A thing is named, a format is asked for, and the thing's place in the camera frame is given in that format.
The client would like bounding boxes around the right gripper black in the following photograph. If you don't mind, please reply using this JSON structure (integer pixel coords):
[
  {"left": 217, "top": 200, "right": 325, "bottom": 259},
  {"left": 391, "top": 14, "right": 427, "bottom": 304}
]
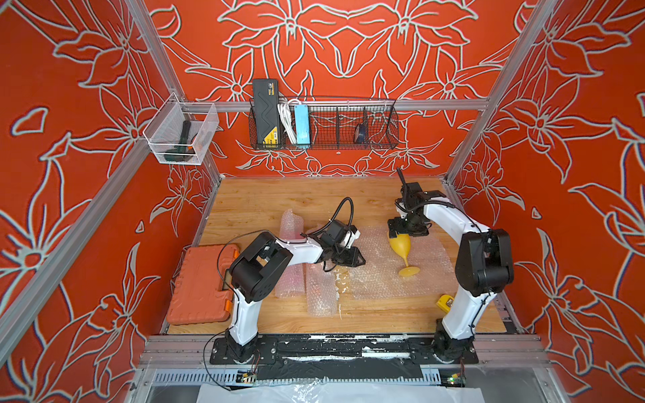
[{"left": 385, "top": 212, "right": 424, "bottom": 238}]

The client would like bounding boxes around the yellow plastic wine glass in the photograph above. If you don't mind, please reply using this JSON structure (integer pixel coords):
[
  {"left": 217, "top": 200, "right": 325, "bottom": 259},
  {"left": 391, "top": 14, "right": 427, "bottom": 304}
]
[{"left": 389, "top": 234, "right": 420, "bottom": 278}]

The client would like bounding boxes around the clear bubble wrap sheet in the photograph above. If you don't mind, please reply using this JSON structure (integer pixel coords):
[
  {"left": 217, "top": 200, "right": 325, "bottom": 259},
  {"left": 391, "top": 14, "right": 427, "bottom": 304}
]
[{"left": 349, "top": 225, "right": 458, "bottom": 300}]

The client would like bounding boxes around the bubble orange glass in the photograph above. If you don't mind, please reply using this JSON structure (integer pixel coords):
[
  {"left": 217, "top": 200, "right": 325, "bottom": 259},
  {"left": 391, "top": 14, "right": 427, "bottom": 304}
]
[{"left": 305, "top": 264, "right": 339, "bottom": 317}]

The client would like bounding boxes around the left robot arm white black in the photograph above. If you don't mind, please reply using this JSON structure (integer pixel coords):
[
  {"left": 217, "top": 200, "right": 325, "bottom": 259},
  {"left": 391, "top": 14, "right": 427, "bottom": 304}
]
[{"left": 225, "top": 220, "right": 366, "bottom": 361}]

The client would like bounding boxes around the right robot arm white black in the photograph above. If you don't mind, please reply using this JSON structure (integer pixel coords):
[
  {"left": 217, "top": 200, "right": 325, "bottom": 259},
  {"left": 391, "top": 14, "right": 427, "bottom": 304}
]
[{"left": 388, "top": 181, "right": 514, "bottom": 364}]

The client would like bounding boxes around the bubble wrapped pink glass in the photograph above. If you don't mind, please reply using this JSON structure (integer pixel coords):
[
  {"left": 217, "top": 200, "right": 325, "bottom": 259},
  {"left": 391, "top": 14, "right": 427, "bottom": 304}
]
[{"left": 274, "top": 208, "right": 307, "bottom": 299}]

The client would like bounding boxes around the yellow tape measure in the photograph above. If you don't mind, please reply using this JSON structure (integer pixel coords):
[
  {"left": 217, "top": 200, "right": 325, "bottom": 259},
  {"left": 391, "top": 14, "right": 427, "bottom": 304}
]
[{"left": 436, "top": 294, "right": 455, "bottom": 314}]

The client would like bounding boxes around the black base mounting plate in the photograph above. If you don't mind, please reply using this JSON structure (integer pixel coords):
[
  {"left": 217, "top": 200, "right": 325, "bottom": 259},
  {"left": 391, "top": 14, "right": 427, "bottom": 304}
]
[{"left": 205, "top": 334, "right": 479, "bottom": 385}]

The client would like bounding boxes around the light blue power bank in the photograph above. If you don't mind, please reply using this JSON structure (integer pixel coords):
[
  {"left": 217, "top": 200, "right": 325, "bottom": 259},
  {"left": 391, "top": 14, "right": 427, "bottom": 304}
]
[{"left": 294, "top": 104, "right": 311, "bottom": 148}]

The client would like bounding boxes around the white plastic sheet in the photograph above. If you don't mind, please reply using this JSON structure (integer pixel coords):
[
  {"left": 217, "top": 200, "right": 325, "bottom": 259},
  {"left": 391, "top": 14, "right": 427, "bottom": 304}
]
[{"left": 197, "top": 383, "right": 485, "bottom": 403}]

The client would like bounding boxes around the orange plastic tool case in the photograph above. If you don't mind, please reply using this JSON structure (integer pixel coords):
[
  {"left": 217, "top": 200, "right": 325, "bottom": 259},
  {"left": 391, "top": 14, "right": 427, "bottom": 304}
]
[{"left": 166, "top": 244, "right": 240, "bottom": 326}]

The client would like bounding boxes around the black yellow device box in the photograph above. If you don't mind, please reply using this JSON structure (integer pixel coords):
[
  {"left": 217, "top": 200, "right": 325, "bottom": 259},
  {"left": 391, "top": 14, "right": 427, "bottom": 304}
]
[{"left": 252, "top": 79, "right": 281, "bottom": 148}]

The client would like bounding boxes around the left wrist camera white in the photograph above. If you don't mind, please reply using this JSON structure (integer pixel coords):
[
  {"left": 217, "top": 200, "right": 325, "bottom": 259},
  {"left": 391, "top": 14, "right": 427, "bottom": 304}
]
[{"left": 343, "top": 225, "right": 360, "bottom": 249}]

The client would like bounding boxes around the black wire wall basket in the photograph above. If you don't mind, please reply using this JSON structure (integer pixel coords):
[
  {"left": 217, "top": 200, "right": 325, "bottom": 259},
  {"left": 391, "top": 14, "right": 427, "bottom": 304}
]
[{"left": 249, "top": 96, "right": 401, "bottom": 151}]

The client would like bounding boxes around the white coiled cable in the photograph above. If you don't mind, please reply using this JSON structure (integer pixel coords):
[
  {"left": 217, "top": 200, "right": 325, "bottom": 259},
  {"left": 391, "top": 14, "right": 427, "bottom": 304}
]
[{"left": 277, "top": 98, "right": 299, "bottom": 146}]

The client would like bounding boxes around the dark green handled tool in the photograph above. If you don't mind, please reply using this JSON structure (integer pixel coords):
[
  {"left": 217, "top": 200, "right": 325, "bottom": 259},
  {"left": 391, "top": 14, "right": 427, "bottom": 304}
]
[{"left": 164, "top": 120, "right": 194, "bottom": 162}]

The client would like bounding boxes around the clear acrylic wall bin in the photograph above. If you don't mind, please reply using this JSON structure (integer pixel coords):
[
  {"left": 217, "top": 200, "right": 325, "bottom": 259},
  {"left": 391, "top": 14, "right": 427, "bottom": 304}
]
[{"left": 143, "top": 93, "right": 219, "bottom": 166}]

